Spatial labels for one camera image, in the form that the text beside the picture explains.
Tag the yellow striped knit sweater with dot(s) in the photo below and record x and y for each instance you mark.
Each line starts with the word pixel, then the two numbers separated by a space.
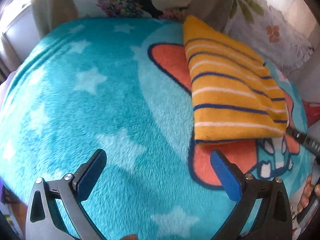
pixel 233 93

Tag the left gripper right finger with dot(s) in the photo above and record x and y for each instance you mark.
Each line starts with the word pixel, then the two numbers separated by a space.
pixel 273 220

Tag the person's right hand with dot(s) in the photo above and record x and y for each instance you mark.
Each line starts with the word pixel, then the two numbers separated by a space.
pixel 308 188

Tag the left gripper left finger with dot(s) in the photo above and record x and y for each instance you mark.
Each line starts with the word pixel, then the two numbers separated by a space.
pixel 44 220

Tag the white floral leaf pillow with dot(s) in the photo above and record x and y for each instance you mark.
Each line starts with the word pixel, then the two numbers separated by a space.
pixel 264 25

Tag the teal cartoon fleece blanket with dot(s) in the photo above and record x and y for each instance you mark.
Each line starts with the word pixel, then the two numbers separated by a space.
pixel 123 85

